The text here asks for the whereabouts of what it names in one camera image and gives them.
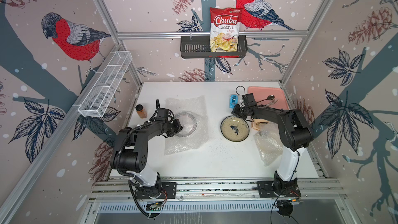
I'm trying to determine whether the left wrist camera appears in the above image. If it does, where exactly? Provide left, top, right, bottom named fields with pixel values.
left=150, top=99, right=174, bottom=122

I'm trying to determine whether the black spoon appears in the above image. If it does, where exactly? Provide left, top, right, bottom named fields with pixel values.
left=257, top=95, right=275, bottom=103

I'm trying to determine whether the pink tray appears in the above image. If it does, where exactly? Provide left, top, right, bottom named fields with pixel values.
left=248, top=86, right=289, bottom=110

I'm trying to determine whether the dark rimmed plate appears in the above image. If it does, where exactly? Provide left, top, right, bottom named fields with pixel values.
left=175, top=112, right=198, bottom=138

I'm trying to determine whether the cream dinner plate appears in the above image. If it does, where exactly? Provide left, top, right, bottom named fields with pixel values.
left=220, top=116, right=250, bottom=142

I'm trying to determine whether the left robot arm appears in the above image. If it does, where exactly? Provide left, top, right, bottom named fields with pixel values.
left=110, top=119, right=183, bottom=199

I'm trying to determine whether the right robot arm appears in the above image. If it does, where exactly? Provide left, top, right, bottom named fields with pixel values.
left=232, top=93, right=314, bottom=197

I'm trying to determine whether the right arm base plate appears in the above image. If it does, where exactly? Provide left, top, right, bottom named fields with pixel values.
left=255, top=180, right=301, bottom=198

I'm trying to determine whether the metal fork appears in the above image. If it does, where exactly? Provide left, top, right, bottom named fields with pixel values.
left=267, top=99, right=279, bottom=106

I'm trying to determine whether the bubble wrap sheet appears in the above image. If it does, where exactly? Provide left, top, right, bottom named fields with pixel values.
left=254, top=122, right=283, bottom=166
left=164, top=95, right=209, bottom=156

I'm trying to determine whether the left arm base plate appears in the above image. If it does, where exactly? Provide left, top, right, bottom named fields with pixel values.
left=133, top=182, right=177, bottom=200

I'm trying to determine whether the Chuba cassava chips bag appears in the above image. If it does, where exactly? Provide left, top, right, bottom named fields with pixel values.
left=210, top=8, right=241, bottom=52

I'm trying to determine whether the white mesh wall basket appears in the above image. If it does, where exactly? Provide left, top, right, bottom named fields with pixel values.
left=78, top=51, right=132, bottom=118

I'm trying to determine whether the orange spice jar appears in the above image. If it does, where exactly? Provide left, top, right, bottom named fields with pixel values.
left=135, top=104, right=148, bottom=119

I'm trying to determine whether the wooden cutting board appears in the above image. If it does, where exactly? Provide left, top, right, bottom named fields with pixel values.
left=251, top=119, right=268, bottom=131

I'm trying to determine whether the black wire shelf basket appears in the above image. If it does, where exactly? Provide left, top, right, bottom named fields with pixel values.
left=180, top=35, right=248, bottom=59

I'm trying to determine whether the blue tape dispenser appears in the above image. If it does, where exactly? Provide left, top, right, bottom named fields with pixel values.
left=229, top=94, right=238, bottom=109

